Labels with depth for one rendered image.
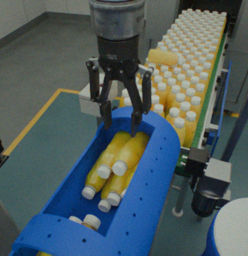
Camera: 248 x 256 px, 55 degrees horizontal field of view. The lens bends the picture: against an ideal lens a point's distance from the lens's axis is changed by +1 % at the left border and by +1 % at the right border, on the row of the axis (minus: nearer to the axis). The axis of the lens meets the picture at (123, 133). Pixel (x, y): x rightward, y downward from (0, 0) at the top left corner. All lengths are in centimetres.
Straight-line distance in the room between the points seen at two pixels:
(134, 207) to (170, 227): 135
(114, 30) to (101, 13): 3
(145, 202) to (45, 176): 169
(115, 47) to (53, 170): 188
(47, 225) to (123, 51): 36
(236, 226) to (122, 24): 60
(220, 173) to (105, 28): 85
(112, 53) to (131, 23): 6
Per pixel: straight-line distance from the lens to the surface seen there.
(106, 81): 49
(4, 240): 131
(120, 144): 77
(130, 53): 43
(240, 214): 80
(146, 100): 48
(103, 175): 73
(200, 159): 93
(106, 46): 43
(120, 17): 40
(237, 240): 75
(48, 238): 50
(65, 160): 227
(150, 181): 60
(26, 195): 214
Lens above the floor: 167
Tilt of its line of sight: 43 degrees down
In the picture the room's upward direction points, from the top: straight up
